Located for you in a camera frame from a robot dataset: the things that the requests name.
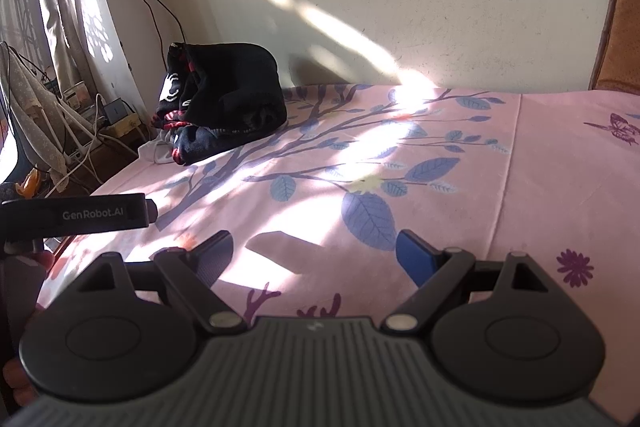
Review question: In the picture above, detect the black charger block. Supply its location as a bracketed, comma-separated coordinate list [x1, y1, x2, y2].
[102, 97, 126, 124]

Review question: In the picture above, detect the orange object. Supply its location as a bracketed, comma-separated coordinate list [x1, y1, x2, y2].
[15, 167, 44, 198]

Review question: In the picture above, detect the patterned black garment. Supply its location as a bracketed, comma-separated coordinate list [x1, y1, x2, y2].
[151, 104, 251, 166]

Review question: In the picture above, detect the grey white cloth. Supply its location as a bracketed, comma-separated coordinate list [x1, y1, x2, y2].
[137, 139, 177, 166]

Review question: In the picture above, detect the white power strip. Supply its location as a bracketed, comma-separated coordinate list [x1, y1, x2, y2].
[102, 113, 142, 138]

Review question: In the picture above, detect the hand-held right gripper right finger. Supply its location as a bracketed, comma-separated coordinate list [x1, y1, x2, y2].
[381, 229, 544, 334]

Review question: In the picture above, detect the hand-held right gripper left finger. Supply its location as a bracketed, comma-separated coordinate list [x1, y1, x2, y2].
[75, 230, 251, 334]

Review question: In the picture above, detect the black sweater red white print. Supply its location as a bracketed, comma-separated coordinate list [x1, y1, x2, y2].
[166, 42, 289, 138]

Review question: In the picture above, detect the dotted beige cloth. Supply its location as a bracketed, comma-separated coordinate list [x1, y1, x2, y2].
[0, 41, 69, 180]

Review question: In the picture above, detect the person's left hand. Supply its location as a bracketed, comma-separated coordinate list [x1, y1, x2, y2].
[1, 356, 37, 409]

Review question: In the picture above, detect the wooden side table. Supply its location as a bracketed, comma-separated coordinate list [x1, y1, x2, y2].
[65, 127, 152, 198]

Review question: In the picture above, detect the pink floral bedsheet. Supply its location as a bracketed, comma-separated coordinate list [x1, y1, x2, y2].
[36, 83, 640, 426]

